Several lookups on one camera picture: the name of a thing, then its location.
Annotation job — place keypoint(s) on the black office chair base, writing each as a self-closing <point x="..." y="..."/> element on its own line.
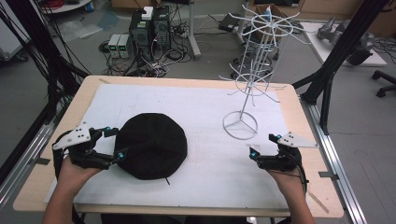
<point x="385" y="83"/>

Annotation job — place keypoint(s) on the aluminium rail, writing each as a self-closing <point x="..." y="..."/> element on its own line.
<point x="334" y="155"/>
<point x="28" y="155"/>

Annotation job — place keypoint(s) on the person's left hand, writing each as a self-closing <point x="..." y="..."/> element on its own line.
<point x="73" y="175"/>

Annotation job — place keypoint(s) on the grey bench power supply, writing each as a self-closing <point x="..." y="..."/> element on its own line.
<point x="114" y="46"/>
<point x="124" y="46"/>

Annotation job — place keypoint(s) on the white box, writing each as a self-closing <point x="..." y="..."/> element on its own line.
<point x="147" y="13"/>

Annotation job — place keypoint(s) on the person's right hand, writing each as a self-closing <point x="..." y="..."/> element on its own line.
<point x="289" y="182"/>

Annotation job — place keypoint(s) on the metal wheeled stool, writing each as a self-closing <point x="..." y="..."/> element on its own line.
<point x="264" y="62"/>

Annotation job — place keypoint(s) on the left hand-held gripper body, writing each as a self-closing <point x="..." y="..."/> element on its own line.
<point x="74" y="138"/>

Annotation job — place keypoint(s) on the white foam mat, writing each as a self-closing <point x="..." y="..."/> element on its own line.
<point x="202" y="168"/>

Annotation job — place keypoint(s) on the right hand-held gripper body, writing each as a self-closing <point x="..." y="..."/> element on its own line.
<point x="292" y="141"/>

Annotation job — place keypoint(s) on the black computer tower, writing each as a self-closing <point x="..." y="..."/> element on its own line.
<point x="162" y="29"/>
<point x="140" y="35"/>

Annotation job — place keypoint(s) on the grey table leg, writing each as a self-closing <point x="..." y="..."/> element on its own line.
<point x="193" y="31"/>

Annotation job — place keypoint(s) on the round white table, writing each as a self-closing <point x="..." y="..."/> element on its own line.
<point x="67" y="5"/>

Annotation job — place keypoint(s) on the black beret hat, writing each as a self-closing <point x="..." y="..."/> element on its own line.
<point x="152" y="146"/>

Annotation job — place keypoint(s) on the blue plastic sheet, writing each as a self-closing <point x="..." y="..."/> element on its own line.
<point x="107" y="21"/>

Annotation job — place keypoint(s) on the white board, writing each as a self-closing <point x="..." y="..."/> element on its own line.
<point x="323" y="49"/>

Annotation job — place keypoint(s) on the cardboard box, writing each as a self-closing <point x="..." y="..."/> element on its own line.
<point x="261" y="11"/>

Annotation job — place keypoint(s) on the black metal frame post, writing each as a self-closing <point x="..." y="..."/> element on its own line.
<point x="46" y="56"/>
<point x="339" y="53"/>

